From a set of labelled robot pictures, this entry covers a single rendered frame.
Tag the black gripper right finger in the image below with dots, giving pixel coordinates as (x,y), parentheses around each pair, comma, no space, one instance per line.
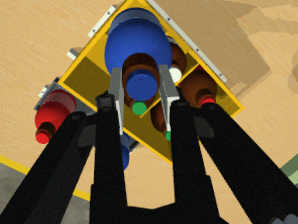
(264,192)

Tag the blue bottle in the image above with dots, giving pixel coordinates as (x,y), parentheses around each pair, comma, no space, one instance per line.
(137,43)
(125,146)

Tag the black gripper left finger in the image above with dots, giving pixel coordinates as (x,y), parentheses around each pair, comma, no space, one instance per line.
(45,192)

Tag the grey flat tray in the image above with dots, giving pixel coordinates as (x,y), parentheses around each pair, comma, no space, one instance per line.
(81,106)

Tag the brown bottle with green cap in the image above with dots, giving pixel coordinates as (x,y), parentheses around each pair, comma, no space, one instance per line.
(138,107)
(158,120)

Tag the brown bottle with white cap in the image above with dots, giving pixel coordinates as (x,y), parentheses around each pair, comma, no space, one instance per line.
(179,59)

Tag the brown bottle with red cap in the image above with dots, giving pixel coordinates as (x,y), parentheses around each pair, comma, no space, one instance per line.
(199,87)

